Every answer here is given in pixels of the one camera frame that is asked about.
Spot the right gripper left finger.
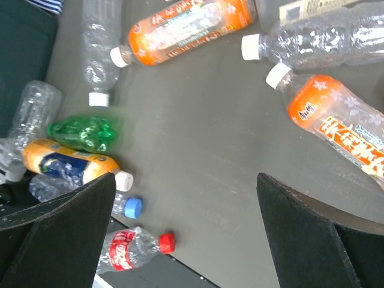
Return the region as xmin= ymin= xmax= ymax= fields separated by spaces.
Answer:
xmin=1 ymin=173 xmax=116 ymax=287

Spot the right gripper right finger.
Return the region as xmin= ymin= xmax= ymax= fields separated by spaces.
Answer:
xmin=256 ymin=173 xmax=383 ymax=287

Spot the clear bottle blue cap front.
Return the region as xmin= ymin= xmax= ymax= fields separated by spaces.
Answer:
xmin=28 ymin=174 xmax=143 ymax=219

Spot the red cap cola bottle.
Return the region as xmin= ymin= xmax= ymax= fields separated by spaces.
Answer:
xmin=96 ymin=226 xmax=176 ymax=274

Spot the orange bottle with dark label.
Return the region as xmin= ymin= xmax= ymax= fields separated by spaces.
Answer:
xmin=22 ymin=139 xmax=134 ymax=191

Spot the crushed green bottle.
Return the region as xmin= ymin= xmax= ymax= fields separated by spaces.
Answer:
xmin=47 ymin=116 xmax=118 ymax=154

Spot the orange bottle with white label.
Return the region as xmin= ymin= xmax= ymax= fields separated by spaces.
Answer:
xmin=266 ymin=63 xmax=383 ymax=187

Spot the clear bottle white cap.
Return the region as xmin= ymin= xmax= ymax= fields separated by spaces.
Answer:
xmin=82 ymin=0 xmax=122 ymax=107

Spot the orange bottle tall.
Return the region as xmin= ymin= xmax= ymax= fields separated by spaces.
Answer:
xmin=110 ymin=0 xmax=256 ymax=68

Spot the large clear bottle with label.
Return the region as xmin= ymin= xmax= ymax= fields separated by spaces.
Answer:
xmin=255 ymin=1 xmax=383 ymax=32

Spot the dark green plastic bin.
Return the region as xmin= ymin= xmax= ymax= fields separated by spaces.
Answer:
xmin=1 ymin=0 xmax=58 ymax=138

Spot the clear bottle front left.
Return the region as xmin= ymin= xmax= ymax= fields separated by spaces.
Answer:
xmin=1 ymin=80 xmax=62 ymax=182

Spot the clear ribbed bottle middle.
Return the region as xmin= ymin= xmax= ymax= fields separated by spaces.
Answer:
xmin=241 ymin=2 xmax=383 ymax=70

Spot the blue striped cloth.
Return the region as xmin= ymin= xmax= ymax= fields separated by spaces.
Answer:
xmin=27 ymin=0 xmax=64 ymax=15

